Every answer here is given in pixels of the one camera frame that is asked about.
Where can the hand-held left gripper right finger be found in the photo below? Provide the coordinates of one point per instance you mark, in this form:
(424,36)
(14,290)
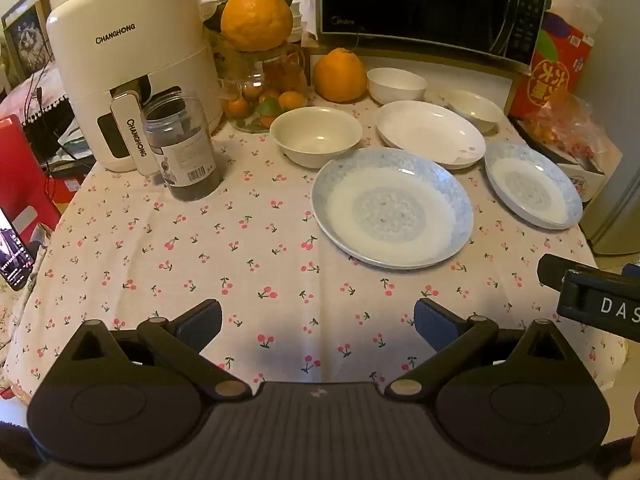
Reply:
(432,322)

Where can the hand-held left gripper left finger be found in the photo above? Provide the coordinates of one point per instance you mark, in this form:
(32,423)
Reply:
(205,321)

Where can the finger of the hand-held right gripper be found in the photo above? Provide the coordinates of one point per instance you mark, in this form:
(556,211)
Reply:
(550,270)

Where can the small blue patterned plate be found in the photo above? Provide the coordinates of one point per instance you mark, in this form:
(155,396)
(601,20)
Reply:
(530,180)

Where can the large blue patterned plate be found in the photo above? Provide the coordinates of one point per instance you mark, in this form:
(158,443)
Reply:
(390,210)

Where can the flared white bowl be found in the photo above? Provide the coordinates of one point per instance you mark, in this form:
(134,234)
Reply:
(475,107)

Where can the white plate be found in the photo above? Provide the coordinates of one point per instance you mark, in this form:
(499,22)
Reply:
(425,130)

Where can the deep white bowl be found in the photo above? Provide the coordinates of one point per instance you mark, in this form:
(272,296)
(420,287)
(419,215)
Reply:
(395,91)

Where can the cherry print tablecloth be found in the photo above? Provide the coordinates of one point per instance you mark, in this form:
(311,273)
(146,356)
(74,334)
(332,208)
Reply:
(200,260)

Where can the refrigerator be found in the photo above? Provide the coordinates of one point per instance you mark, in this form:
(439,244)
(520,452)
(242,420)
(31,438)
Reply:
(620,210)

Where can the plastic bag of snacks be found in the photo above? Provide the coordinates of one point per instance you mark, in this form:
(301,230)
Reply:
(560,130)

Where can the glass jar with label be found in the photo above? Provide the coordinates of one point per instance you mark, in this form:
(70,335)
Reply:
(187,170)

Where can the red cardboard box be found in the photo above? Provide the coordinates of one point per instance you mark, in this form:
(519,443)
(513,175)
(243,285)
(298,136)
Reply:
(550,75)

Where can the smartphone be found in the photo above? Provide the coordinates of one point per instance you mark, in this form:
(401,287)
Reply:
(12,255)

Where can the mandarin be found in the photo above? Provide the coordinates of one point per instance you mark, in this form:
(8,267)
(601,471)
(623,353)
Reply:
(291,100)
(268,121)
(235,106)

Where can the large white bowl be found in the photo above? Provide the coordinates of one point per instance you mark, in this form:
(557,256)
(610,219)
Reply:
(315,132)

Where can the red plastic chair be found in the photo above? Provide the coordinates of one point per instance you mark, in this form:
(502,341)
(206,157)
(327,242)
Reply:
(25,175)

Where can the pink lace cloth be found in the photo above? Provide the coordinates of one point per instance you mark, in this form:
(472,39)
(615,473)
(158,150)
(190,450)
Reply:
(40,91)

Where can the cream air fryer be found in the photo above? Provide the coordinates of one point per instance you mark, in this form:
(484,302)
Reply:
(125,35)

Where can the black microwave oven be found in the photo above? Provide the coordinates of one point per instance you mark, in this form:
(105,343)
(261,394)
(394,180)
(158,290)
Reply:
(425,0)

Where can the large orange with leaves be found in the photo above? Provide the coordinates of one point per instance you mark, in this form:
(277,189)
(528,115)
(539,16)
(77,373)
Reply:
(255,15)

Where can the stack of white cups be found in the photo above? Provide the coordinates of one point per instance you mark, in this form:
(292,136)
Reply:
(298,20)

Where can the picture frame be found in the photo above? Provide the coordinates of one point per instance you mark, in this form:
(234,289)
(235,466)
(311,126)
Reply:
(27,40)

